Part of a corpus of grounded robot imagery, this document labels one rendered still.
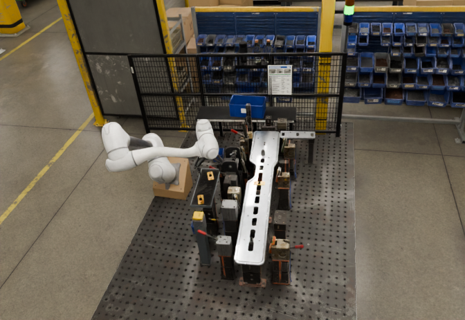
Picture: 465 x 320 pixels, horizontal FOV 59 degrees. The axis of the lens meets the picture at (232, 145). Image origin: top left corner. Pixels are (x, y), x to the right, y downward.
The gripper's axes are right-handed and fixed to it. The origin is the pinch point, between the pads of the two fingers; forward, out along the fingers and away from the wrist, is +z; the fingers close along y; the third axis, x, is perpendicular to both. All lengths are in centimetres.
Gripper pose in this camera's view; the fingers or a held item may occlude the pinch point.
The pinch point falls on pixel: (210, 171)
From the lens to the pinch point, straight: 287.3
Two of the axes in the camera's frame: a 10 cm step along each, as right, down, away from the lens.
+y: 9.8, -1.7, 1.0
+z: 0.8, 8.0, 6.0
